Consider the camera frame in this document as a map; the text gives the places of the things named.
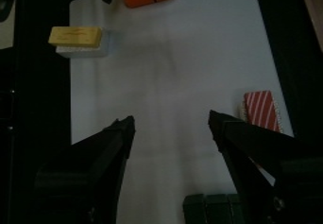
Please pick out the dark green segmented block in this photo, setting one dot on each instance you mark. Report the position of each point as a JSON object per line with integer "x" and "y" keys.
{"x": 206, "y": 209}

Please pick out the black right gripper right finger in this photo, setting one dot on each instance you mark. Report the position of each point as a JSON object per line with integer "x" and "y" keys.
{"x": 273, "y": 171}

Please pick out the yellow egg sushi toy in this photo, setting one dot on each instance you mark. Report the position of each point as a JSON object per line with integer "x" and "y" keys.
{"x": 75, "y": 35}

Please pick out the white cutting board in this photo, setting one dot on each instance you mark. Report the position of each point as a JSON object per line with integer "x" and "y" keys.
{"x": 176, "y": 60}

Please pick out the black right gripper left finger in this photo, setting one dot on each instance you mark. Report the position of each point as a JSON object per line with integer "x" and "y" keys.
{"x": 84, "y": 171}

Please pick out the red white striped sushi toy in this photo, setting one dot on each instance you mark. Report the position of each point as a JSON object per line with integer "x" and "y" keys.
{"x": 261, "y": 108}

